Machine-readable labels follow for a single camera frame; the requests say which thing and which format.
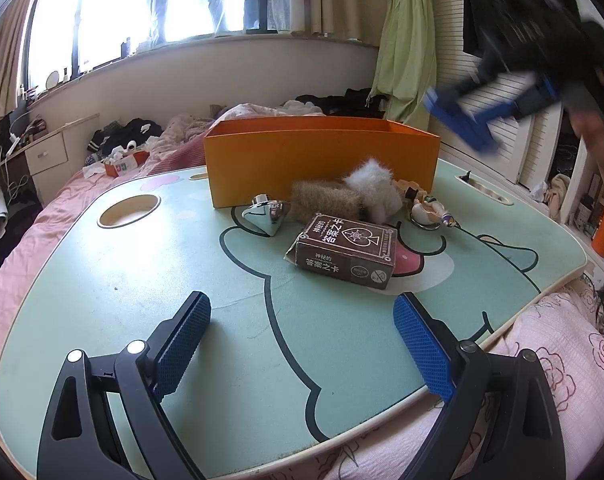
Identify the beige capsule toy figure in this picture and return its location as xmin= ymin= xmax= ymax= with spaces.
xmin=394 ymin=180 xmax=460 ymax=231

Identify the white fluffy scrunchie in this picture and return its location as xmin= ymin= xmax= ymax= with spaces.
xmin=343 ymin=158 xmax=403 ymax=224

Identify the brown playing card box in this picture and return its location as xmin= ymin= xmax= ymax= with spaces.
xmin=285 ymin=214 xmax=397 ymax=290

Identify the green hanging cloth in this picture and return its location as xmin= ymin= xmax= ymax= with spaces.
xmin=369 ymin=0 xmax=436 ymax=130

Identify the pile of black clothes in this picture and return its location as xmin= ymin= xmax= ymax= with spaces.
xmin=295 ymin=88 xmax=387 ymax=118

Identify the brown fluffy scrunchie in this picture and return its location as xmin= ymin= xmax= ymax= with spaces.
xmin=290 ymin=180 xmax=364 ymax=223

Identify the green cartoon lap table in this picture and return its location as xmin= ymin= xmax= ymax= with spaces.
xmin=0 ymin=162 xmax=586 ymax=479

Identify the orange cardboard box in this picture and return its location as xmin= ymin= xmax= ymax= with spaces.
xmin=204 ymin=116 xmax=441 ymax=208

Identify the orange tissue pack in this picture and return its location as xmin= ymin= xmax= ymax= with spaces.
xmin=103 ymin=150 xmax=150 ymax=178

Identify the white desk with drawers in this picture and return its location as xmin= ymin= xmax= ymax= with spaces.
xmin=0 ymin=114 xmax=100 ymax=207

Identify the pink quilt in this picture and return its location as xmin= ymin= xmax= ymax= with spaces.
xmin=0 ymin=114 xmax=216 ymax=353

